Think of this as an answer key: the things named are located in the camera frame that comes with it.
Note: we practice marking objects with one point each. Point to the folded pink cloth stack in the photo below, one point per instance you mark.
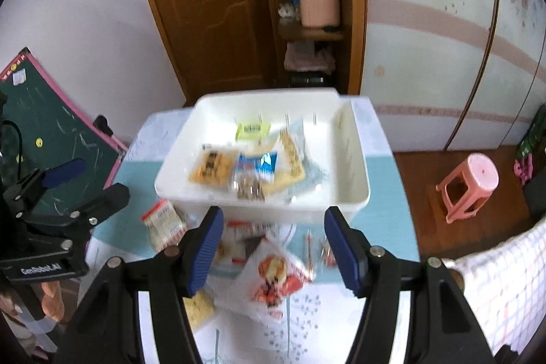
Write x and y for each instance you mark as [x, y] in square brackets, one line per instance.
[302, 56]

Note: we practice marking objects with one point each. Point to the red white cracker packet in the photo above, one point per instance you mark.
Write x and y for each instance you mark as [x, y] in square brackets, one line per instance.
[165, 227]

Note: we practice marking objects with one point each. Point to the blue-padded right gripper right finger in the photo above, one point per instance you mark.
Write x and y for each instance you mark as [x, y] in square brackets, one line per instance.
[442, 326]

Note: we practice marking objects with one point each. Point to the yellow egg-yolk pastry packet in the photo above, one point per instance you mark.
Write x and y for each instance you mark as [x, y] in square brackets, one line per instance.
[214, 167]

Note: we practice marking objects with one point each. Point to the red apple chips bag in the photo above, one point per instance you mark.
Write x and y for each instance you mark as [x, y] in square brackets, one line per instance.
[270, 276]

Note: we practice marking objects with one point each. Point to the pink handled storage basket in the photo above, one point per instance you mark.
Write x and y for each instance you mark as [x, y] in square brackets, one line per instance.
[319, 14]

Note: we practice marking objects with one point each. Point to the green snack packet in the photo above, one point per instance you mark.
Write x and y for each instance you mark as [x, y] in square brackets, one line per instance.
[254, 131]

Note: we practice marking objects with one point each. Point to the person's hand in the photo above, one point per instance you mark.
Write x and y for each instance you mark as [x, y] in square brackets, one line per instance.
[52, 303]

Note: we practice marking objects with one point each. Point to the green chalkboard pink frame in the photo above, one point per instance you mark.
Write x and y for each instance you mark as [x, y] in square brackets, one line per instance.
[51, 131]

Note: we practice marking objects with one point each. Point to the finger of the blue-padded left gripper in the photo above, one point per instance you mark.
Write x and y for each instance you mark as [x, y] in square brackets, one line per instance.
[98, 209]
[59, 175]

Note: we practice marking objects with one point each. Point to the white plastic storage bin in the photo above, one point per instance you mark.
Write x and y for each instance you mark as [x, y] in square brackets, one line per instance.
[332, 141]

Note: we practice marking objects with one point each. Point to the light blue cake packet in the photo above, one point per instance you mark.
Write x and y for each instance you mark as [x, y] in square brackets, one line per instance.
[296, 174]

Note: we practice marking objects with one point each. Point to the blue white candy packet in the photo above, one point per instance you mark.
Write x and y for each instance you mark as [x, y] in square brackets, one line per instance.
[264, 165]

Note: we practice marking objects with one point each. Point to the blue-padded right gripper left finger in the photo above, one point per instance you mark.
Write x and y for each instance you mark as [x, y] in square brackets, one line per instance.
[106, 326]

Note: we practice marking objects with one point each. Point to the wooden corner shelf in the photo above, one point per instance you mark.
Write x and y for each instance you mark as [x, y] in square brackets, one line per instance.
[309, 5]

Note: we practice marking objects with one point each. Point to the clear puffed rice packet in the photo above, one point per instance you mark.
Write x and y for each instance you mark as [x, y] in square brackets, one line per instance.
[200, 309]

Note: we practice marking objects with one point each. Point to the clear nut mix packet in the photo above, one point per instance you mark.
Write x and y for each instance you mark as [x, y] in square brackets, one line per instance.
[247, 186]

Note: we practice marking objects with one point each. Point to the pink plastic stool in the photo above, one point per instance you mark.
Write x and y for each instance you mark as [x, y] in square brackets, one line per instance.
[480, 178]

